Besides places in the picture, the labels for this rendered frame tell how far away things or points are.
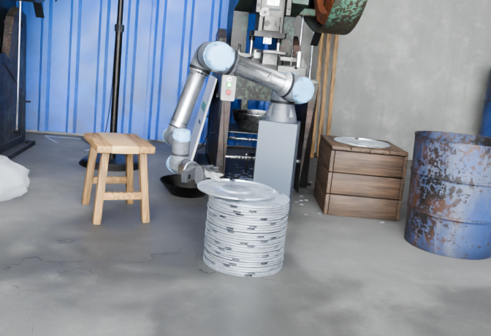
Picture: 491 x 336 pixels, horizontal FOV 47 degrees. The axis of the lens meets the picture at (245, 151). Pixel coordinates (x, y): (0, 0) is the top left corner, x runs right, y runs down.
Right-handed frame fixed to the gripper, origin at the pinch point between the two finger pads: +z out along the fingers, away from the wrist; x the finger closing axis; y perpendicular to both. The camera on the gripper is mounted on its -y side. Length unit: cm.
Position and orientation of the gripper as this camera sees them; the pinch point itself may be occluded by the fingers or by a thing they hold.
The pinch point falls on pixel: (216, 182)
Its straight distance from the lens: 215.7
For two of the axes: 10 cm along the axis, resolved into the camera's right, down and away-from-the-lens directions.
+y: 7.7, -0.3, 6.4
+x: -1.0, 9.8, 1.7
